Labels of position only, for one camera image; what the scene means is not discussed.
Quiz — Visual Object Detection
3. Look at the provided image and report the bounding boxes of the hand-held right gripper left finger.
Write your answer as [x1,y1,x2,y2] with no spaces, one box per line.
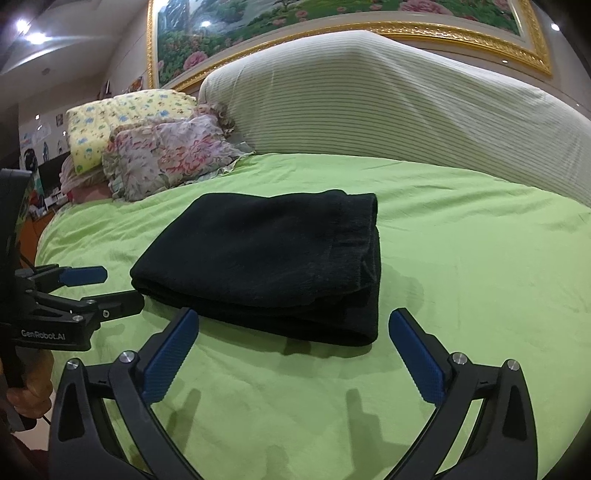
[48,307,200,480]

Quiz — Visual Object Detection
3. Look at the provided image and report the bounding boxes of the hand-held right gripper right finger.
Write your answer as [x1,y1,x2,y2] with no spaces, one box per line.
[388,308,539,480]

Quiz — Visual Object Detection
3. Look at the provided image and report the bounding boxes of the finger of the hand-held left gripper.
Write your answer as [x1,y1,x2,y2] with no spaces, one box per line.
[15,265,109,297]
[34,291,146,325]

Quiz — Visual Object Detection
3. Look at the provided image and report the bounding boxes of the black pants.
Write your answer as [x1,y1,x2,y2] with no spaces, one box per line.
[129,189,382,348]

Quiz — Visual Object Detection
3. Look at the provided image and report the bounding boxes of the person's left hand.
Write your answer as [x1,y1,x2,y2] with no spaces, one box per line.
[6,350,54,419]

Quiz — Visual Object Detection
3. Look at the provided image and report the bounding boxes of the green bed sheet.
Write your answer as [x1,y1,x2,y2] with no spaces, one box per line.
[34,152,591,480]

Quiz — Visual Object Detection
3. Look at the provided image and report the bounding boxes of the pink blanket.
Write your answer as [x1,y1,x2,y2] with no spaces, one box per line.
[59,154,114,205]

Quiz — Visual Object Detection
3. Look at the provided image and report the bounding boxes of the floral ruffled pillow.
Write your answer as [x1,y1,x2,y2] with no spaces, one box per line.
[102,113,256,202]

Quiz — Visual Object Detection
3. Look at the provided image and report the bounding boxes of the yellow printed pillow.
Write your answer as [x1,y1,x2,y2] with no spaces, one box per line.
[66,89,200,175]

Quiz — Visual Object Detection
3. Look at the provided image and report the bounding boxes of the white striped headboard cushion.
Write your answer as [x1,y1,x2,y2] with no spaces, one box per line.
[198,30,591,208]

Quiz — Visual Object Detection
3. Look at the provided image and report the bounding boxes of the gold framed floral painting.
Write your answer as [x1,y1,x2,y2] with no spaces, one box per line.
[147,0,554,93]

